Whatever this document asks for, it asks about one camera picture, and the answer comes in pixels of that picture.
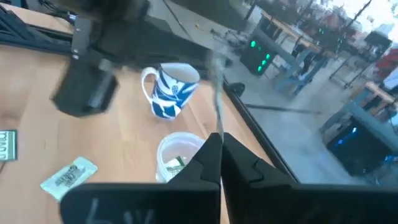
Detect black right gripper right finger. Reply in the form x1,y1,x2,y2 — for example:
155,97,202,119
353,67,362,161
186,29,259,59
221,133,398,224

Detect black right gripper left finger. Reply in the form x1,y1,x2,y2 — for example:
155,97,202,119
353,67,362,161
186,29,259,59
59,132,223,224

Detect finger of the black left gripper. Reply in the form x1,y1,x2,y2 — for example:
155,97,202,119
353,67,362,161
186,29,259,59
151,19,234,78

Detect light green tea packet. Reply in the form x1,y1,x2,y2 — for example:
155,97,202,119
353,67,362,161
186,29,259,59
164,155,189,182
39,156,99,202

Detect blue and white mug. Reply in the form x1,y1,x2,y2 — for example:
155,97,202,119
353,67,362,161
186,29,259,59
141,62,201,121

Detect short clear plastic cup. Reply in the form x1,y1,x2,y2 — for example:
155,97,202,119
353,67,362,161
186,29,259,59
155,131,206,184

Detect black computer green lights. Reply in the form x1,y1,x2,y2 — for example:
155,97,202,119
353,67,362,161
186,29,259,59
239,32,277,77

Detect black computer blue lights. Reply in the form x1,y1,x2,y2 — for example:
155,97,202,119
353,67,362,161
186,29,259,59
323,116,396,177

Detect grey workbench wooden top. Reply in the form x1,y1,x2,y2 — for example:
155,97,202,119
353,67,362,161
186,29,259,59
320,80,398,150
254,9,338,96

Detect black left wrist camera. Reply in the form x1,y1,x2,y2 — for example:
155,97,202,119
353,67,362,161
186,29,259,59
49,55,121,118

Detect black aluminium table frame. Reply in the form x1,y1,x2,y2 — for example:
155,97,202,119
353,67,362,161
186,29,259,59
0,4,301,184

